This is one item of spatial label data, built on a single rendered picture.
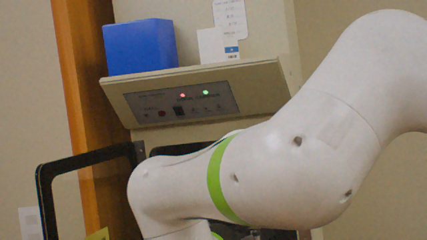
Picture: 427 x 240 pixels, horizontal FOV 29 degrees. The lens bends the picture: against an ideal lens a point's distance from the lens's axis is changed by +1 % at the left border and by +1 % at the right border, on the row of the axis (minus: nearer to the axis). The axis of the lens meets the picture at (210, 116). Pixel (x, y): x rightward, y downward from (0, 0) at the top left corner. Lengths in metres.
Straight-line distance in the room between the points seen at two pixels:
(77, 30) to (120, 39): 0.11
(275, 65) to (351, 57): 0.48
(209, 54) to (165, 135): 0.20
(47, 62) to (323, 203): 1.35
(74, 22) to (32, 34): 0.60
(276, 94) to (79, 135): 0.36
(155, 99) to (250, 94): 0.17
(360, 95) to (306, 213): 0.13
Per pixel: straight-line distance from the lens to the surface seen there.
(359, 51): 0.87
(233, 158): 0.87
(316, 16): 1.88
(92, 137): 1.50
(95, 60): 1.55
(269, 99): 1.40
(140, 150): 1.53
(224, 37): 1.38
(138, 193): 1.20
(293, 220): 0.83
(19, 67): 2.11
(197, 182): 0.98
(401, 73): 0.86
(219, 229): 1.36
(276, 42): 1.45
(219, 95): 1.40
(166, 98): 1.42
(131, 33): 1.41
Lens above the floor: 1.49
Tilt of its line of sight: 3 degrees down
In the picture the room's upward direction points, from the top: 8 degrees counter-clockwise
